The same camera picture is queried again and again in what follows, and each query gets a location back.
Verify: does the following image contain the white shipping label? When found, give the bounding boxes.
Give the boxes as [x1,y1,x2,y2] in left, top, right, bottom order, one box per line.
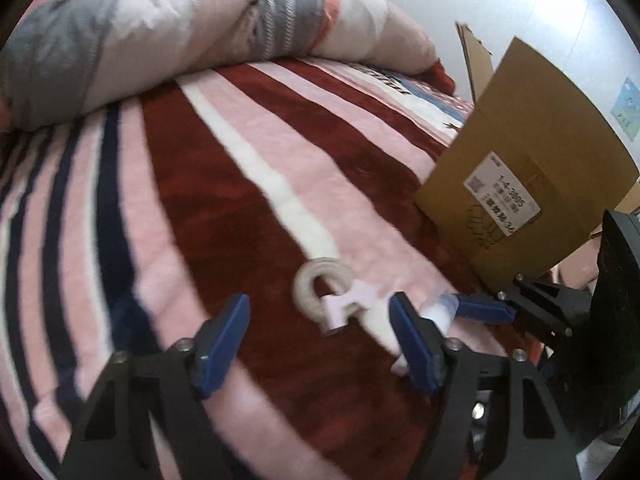
[463,152,541,236]

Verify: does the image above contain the striped pink red blanket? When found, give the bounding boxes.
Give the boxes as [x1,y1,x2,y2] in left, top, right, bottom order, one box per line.
[1,60,480,479]

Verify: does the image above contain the brown cardboard box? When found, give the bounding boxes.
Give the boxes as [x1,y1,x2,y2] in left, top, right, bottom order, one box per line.
[416,38,639,292]

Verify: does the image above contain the red cushion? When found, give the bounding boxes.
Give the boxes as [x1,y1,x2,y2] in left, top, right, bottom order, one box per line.
[416,61,456,96]

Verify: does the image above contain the striped pink grey duvet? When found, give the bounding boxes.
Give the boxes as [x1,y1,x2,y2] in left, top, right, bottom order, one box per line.
[1,0,444,131]

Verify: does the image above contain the blue cartoon wall poster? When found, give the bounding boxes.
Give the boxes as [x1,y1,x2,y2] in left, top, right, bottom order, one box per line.
[611,77,640,141]

